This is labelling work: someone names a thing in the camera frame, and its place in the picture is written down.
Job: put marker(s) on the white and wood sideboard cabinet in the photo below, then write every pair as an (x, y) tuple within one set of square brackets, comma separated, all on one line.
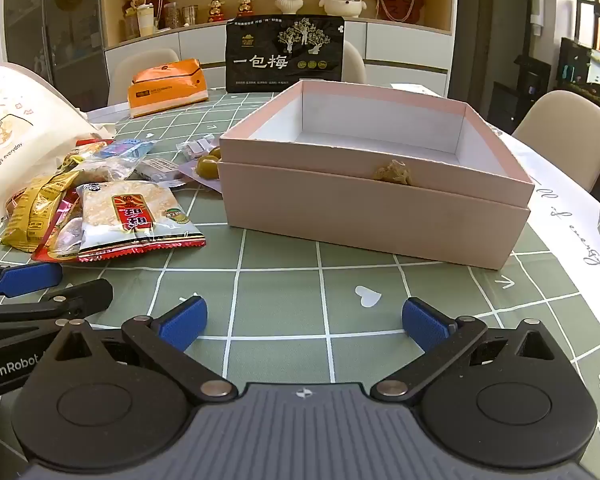
[(195, 45)]

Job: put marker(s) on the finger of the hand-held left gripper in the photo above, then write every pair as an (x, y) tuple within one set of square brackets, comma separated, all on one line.
[(25, 277), (80, 297)]

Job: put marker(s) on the pink gift box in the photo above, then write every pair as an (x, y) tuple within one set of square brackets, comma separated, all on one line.
[(355, 210)]

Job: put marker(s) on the white tumbler cup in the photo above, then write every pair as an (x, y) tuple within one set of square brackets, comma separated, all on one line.
[(146, 20)]

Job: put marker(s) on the green grid tablecloth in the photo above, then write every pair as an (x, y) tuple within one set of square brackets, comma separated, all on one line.
[(290, 280)]

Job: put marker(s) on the cake in clear wrapper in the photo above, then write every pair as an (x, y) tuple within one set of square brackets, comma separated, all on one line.
[(122, 155)]

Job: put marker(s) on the black display shelf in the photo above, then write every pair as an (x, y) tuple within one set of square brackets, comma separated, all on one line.
[(580, 60)]

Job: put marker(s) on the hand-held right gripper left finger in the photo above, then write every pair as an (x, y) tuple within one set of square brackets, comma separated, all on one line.
[(182, 324)]

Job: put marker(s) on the black patterned box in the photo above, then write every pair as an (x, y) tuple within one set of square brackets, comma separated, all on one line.
[(280, 60)]

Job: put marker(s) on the pink foil snack packet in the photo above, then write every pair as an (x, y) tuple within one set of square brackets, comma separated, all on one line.
[(62, 240)]

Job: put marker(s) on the beige chair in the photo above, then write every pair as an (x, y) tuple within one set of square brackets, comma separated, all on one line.
[(140, 72), (565, 135), (354, 62)]

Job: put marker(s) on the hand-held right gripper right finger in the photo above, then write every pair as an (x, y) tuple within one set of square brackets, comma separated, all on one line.
[(425, 324)]

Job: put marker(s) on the glass door cabinet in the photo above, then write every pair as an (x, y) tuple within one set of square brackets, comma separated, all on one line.
[(55, 35)]

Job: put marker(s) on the yellow snack packet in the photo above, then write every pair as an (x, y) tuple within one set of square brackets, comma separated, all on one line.
[(30, 210)]

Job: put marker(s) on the small red snack packet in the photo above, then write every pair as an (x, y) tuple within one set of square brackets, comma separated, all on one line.
[(95, 142)]

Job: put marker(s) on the small clear candy wrapper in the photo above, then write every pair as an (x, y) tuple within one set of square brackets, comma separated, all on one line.
[(195, 146)]

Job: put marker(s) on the white red-label snack packet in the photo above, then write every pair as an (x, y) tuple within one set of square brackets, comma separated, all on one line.
[(130, 210)]

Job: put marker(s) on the black box cabinet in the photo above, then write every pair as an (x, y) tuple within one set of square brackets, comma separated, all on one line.
[(520, 95)]

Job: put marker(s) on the orange box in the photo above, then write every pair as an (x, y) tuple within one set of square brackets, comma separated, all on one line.
[(165, 90)]

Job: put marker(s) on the green plum candy pack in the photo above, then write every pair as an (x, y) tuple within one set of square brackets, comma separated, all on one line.
[(205, 167)]

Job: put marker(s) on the small clear dark-print packet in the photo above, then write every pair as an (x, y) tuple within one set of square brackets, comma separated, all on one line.
[(162, 170)]

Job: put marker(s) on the glass jars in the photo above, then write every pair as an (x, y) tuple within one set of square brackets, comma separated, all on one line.
[(182, 16)]

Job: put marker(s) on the cream printed cloth bag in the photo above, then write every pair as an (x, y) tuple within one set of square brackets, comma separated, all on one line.
[(20, 160)]

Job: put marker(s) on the small gold red figurine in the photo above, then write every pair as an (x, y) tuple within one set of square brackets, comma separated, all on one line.
[(216, 10), (245, 6)]

